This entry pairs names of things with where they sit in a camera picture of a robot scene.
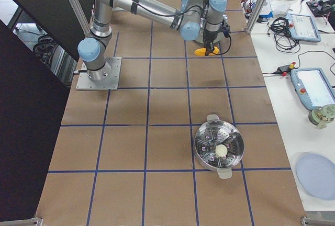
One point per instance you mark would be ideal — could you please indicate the green glass jar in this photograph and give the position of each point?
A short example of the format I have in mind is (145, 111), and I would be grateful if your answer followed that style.
(321, 116)

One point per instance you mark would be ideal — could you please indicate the blue teach pendant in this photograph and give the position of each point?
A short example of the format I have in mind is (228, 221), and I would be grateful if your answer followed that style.
(303, 28)
(312, 87)

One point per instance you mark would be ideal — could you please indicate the white steamed bun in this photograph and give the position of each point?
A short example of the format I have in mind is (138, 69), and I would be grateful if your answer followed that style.
(221, 150)

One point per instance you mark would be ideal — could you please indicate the aluminium corner bracket right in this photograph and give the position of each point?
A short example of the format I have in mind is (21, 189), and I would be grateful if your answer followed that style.
(308, 221)

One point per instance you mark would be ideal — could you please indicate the far blue teach pendant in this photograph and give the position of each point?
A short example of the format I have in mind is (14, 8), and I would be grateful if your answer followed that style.
(303, 28)

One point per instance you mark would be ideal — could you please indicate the black side panel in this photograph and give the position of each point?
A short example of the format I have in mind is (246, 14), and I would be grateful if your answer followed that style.
(33, 100)

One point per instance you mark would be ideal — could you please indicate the light blue plate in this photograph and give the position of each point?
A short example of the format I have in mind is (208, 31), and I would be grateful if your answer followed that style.
(316, 174)

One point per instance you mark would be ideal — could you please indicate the near blue teach pendant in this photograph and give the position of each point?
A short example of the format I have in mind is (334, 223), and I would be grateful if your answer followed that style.
(312, 87)

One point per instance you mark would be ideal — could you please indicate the stainless steel steamer pot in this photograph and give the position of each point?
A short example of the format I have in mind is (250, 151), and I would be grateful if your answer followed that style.
(214, 132)

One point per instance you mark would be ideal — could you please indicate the grey green cooking pot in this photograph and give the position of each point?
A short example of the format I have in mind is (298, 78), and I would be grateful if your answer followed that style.
(220, 36)

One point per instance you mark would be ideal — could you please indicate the yellow corn cob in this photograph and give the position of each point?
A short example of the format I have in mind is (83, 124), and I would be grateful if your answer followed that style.
(201, 52)

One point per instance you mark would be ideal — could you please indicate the black power adapter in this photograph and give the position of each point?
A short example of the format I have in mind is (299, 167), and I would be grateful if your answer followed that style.
(283, 69)

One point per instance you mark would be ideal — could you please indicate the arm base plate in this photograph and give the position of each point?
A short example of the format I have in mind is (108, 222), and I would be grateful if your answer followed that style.
(106, 78)

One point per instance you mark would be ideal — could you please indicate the aluminium frame post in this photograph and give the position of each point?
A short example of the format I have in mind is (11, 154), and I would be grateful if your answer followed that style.
(254, 15)

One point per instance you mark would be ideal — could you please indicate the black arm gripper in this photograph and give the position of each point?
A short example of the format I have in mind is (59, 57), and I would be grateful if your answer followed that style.
(210, 35)

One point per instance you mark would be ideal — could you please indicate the aluminium corner bracket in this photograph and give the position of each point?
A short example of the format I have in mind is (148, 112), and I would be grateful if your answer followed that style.
(25, 222)
(308, 221)

